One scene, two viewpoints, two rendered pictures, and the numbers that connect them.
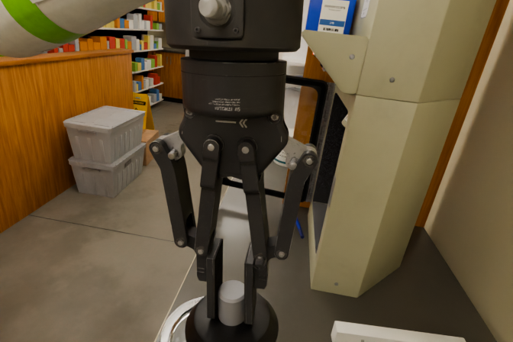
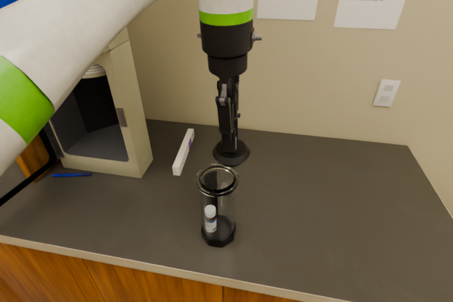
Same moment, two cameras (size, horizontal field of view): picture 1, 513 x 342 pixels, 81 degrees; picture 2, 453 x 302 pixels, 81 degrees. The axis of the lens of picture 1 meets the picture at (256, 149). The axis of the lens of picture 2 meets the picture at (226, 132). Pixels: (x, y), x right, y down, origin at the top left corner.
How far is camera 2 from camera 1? 56 cm
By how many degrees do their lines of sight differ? 74
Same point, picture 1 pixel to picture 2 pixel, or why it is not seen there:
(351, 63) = not seen: hidden behind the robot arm
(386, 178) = (136, 88)
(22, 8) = (38, 119)
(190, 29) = (249, 46)
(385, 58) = not seen: hidden behind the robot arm
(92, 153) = not seen: outside the picture
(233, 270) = (110, 220)
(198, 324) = (235, 156)
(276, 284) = (131, 195)
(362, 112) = (116, 59)
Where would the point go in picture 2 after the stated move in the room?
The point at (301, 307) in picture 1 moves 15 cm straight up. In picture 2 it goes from (153, 185) to (145, 152)
